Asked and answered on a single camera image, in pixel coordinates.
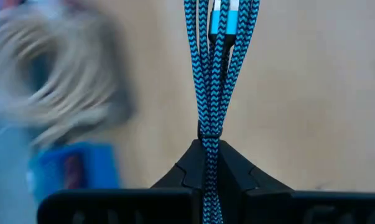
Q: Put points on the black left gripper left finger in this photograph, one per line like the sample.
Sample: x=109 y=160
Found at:
x=174 y=202

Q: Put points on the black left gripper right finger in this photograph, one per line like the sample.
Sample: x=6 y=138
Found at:
x=268 y=202

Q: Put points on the blue plastic basket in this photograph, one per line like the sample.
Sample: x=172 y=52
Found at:
x=97 y=168

